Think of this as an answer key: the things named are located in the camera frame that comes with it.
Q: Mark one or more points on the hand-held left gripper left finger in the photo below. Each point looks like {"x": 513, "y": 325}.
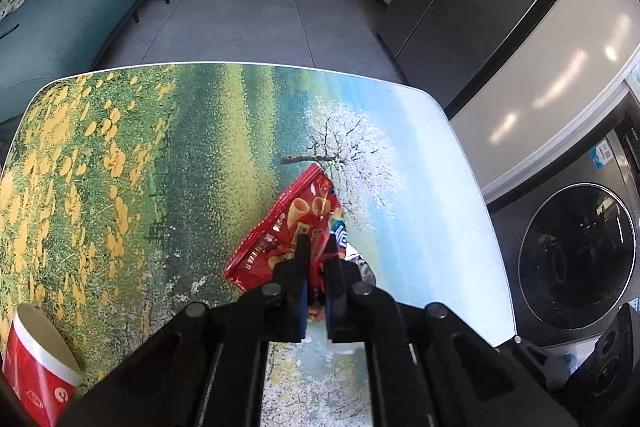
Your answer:
{"x": 301, "y": 307}

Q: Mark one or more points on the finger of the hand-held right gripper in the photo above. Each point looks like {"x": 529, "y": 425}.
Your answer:
{"x": 520, "y": 342}

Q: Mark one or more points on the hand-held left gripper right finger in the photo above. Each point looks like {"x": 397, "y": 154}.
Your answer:
{"x": 330, "y": 307}

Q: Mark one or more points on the red snack bag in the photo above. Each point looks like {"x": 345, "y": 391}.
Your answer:
{"x": 280, "y": 232}

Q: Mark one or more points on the blue white wrapper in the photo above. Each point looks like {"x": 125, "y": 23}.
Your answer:
{"x": 342, "y": 234}

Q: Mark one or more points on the grey washing machine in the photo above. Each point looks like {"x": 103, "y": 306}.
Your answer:
{"x": 580, "y": 247}

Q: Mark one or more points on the landscape printed table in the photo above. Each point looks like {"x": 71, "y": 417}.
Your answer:
{"x": 175, "y": 157}

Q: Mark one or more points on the red paper cup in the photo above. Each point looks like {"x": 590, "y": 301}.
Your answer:
{"x": 35, "y": 382}

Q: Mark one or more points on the teal sofa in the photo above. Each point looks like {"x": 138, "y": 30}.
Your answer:
{"x": 65, "y": 22}

